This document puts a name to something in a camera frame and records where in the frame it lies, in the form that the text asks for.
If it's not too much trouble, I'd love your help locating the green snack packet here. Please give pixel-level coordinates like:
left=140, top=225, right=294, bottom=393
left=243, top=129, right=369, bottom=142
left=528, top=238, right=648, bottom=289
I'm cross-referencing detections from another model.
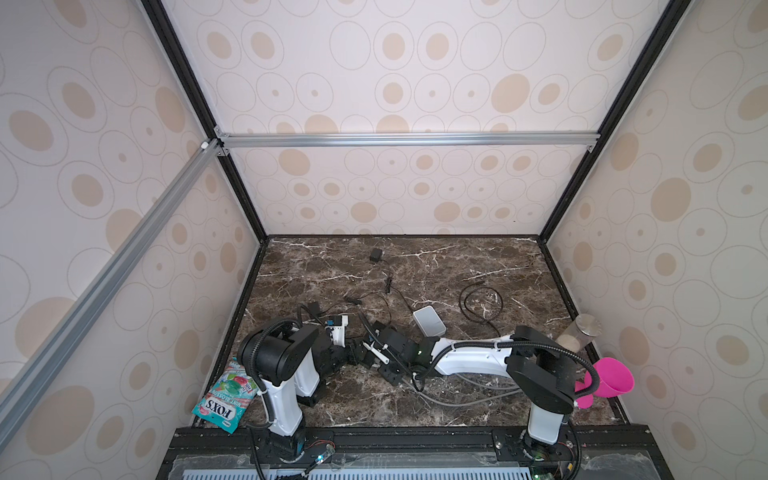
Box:
left=193, top=358, right=259, bottom=433

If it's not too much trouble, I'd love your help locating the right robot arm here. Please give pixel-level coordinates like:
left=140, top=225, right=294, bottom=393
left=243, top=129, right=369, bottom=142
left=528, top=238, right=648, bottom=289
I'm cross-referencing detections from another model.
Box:
left=364, top=325, right=601, bottom=445

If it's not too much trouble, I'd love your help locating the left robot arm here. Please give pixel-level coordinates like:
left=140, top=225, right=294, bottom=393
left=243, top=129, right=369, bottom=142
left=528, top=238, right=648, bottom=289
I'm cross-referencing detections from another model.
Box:
left=236, top=314, right=351, bottom=460

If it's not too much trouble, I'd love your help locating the aluminium crossbar back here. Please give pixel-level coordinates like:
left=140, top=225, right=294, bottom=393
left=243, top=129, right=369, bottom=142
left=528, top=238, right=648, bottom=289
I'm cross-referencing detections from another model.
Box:
left=220, top=131, right=600, bottom=149

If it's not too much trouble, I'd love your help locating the black adapter cable with plug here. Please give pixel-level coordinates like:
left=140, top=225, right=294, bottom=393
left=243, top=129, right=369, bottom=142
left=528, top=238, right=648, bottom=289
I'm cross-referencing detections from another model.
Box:
left=344, top=292, right=391, bottom=328

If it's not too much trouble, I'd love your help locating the black network switch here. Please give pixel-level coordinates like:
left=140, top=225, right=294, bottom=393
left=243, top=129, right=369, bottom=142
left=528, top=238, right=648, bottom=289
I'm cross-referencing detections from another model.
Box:
left=345, top=339, right=376, bottom=369

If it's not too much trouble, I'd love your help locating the white rectangular box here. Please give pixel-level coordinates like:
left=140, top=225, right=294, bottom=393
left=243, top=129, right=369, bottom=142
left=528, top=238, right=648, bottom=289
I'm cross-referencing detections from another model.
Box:
left=413, top=306, right=447, bottom=338

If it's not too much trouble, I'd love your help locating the black corner frame post right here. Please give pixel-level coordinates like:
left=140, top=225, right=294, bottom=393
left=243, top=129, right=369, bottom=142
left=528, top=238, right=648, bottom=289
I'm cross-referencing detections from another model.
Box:
left=538, top=0, right=694, bottom=245

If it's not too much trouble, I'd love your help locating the aluminium crossbar left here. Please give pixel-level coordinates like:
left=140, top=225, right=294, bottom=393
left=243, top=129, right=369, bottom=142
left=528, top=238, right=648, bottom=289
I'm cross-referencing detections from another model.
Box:
left=1, top=138, right=222, bottom=448

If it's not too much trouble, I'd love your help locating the pink silicone funnel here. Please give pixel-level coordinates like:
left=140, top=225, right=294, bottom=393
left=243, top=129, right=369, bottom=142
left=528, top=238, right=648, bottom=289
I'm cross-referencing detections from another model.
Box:
left=576, top=358, right=635, bottom=409

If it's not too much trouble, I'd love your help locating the black corner frame post left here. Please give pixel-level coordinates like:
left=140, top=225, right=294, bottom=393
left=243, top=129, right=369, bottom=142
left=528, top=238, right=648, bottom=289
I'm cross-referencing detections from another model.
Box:
left=140, top=0, right=269, bottom=242

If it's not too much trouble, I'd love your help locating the aluminium crossbar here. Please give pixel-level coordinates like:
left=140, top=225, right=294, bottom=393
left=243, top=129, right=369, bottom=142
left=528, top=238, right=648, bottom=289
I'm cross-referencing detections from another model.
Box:
left=1, top=138, right=222, bottom=448
left=220, top=131, right=600, bottom=149

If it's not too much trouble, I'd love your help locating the black ethernet cable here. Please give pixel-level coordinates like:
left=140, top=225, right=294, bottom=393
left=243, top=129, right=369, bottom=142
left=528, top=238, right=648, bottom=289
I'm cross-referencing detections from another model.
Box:
left=458, top=280, right=505, bottom=340

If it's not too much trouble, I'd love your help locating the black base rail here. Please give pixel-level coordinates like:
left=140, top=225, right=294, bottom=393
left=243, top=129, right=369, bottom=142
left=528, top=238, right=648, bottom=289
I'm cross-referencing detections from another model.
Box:
left=157, top=425, right=672, bottom=479

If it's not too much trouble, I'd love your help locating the far adapter black cable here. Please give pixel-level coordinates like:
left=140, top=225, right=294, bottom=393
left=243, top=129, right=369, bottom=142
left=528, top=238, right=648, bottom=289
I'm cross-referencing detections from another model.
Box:
left=381, top=262, right=415, bottom=313

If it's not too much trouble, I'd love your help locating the black corner frame post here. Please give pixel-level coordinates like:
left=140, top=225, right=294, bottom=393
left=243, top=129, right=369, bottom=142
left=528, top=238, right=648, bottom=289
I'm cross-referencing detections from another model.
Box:
left=538, top=0, right=694, bottom=245
left=140, top=0, right=269, bottom=242

